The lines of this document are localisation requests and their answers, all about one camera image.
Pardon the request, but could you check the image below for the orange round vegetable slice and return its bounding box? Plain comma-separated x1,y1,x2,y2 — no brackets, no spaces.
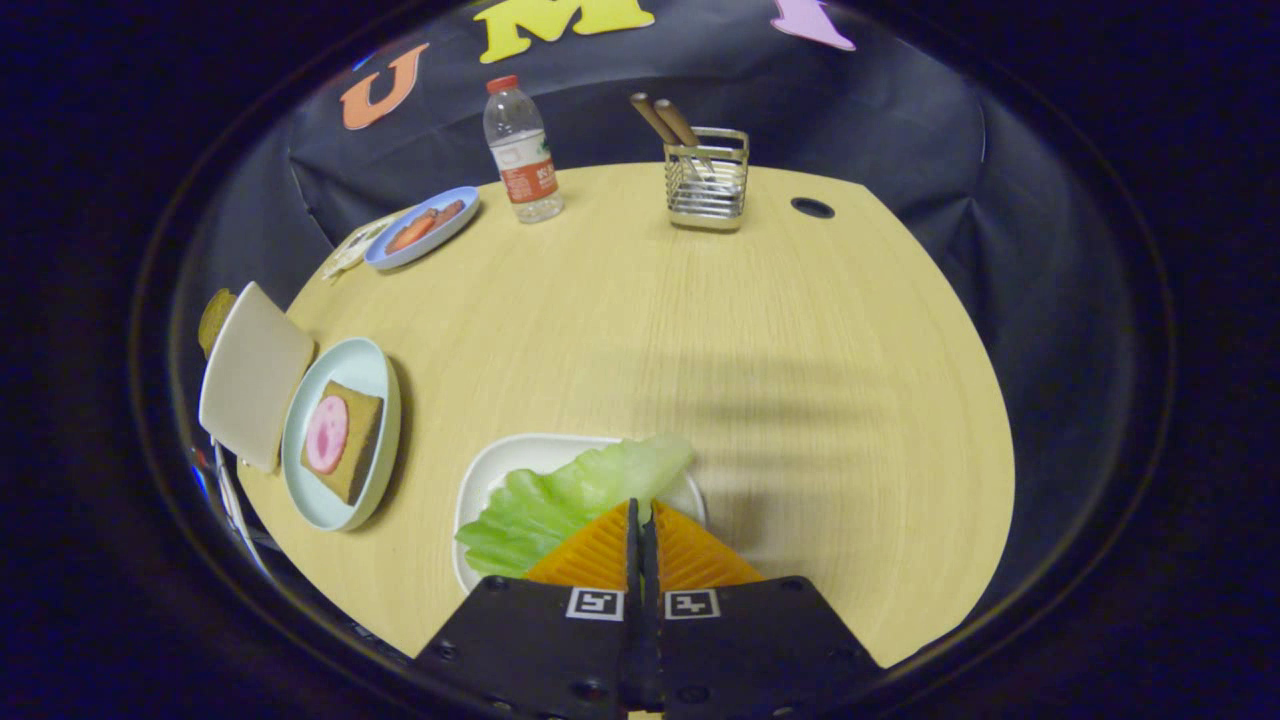
386,209,439,254

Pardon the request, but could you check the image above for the white square plate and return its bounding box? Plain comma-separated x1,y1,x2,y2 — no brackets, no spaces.
453,433,709,593

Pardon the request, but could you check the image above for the wooden-handled utensil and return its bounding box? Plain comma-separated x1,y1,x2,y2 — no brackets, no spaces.
654,98,716,176
630,93,701,171

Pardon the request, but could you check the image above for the black backdrop cloth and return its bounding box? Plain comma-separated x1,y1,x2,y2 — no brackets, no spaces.
165,0,1176,641

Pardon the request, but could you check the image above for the blue plate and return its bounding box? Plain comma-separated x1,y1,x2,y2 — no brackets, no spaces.
363,186,481,272

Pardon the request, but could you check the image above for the clear water bottle red cap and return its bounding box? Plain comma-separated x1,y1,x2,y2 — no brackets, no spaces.
483,75,565,224

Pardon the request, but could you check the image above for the green lettuce leaf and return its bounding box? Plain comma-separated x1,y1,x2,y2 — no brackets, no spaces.
455,433,697,579

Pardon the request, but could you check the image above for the white toaster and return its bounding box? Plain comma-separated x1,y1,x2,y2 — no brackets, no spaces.
198,281,317,474

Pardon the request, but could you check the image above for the light green plate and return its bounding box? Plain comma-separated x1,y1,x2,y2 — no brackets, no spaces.
281,337,402,533

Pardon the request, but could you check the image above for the white divided tray of seeds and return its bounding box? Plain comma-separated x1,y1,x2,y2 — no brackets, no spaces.
322,212,401,281

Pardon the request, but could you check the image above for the pink ham slice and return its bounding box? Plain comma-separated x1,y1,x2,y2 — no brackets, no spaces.
304,394,350,475

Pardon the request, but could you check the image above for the brown bread slice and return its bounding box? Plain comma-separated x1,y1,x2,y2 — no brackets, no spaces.
300,380,385,506

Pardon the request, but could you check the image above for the toasted bread slice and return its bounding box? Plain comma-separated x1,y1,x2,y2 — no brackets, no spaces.
198,288,238,359

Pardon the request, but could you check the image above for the white power cable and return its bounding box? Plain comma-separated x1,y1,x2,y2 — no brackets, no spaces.
210,438,273,579

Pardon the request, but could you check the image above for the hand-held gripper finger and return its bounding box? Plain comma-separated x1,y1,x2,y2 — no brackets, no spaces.
645,500,886,720
413,500,647,720

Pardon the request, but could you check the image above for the metal wire utensil holder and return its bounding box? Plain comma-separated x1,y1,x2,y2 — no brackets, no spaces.
664,127,751,233

